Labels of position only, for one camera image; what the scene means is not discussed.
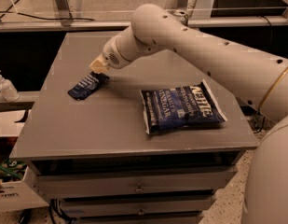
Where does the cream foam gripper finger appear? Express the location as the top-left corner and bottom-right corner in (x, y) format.
(89, 54), (109, 74)

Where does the blue rxbar blueberry bar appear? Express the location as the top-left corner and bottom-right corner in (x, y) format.
(67, 72), (109, 101)

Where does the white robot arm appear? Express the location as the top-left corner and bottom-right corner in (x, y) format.
(90, 4), (288, 224)

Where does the white pump bottle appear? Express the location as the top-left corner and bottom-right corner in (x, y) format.
(0, 74), (20, 102)

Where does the grey drawer cabinet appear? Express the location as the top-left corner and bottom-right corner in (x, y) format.
(11, 32), (257, 224)

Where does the silver soda can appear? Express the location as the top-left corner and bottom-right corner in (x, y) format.
(174, 10), (188, 25)

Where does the blue kettle chips bag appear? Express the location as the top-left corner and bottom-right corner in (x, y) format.
(140, 80), (227, 134)

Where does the white cardboard box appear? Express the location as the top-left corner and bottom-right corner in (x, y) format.
(0, 110), (48, 212)

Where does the black cable on floor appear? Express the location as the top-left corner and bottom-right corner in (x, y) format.
(0, 0), (96, 22)

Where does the grey metal rail frame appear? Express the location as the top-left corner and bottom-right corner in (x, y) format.
(0, 16), (288, 33)

